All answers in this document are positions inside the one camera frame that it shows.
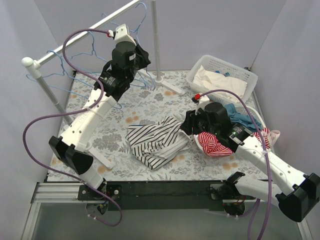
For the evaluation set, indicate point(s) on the white cloth in basket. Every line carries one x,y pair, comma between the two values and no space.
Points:
210,80

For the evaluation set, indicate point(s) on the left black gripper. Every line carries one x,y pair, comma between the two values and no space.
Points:
142,58

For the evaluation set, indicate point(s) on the floral table mat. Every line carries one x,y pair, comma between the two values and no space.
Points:
143,107

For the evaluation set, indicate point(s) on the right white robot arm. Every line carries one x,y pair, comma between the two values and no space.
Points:
293,191

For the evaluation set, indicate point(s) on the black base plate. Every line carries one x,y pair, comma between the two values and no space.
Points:
210,195

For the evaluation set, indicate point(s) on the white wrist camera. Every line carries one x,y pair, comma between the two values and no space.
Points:
200,101
121,34

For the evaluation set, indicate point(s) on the red white striped garment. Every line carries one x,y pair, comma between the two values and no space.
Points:
213,148

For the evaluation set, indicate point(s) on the blue wire hanger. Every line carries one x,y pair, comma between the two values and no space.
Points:
135,20
87,53
71,77

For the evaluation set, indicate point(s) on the teal blue garment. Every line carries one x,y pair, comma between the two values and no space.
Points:
239,118

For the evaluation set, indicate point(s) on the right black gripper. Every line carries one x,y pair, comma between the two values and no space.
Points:
189,122

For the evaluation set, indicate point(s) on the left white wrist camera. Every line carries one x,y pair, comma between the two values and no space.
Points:
121,34

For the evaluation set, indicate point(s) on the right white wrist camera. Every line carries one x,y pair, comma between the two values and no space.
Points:
200,101

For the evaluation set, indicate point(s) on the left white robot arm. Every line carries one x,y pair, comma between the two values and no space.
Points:
116,77

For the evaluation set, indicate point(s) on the black white striped tank top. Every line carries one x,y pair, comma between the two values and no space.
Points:
155,145

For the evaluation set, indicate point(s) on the white oval laundry basket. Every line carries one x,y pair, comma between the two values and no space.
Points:
241,110

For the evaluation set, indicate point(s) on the pink white lace garment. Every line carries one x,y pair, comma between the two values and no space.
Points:
270,137

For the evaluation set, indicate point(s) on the white rectangular mesh basket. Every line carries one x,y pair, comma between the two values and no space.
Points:
215,64

